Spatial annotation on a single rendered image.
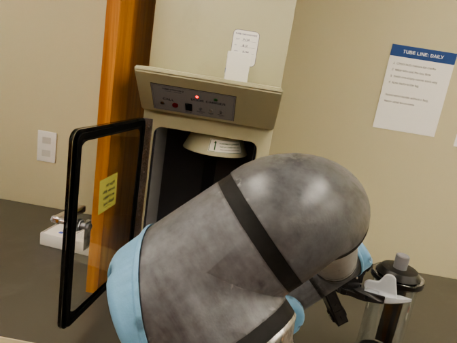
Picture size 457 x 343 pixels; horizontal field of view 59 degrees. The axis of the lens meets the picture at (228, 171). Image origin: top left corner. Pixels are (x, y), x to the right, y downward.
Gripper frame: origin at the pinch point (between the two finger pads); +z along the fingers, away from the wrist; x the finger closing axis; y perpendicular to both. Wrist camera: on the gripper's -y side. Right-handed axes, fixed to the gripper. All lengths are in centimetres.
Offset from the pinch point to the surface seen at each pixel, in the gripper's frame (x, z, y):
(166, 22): 31, -52, 49
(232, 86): 15, -37, 37
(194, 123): 28, -43, 26
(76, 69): 83, -80, 34
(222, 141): 29, -35, 22
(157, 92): 23, -53, 33
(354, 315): 18.4, 5.6, -20.2
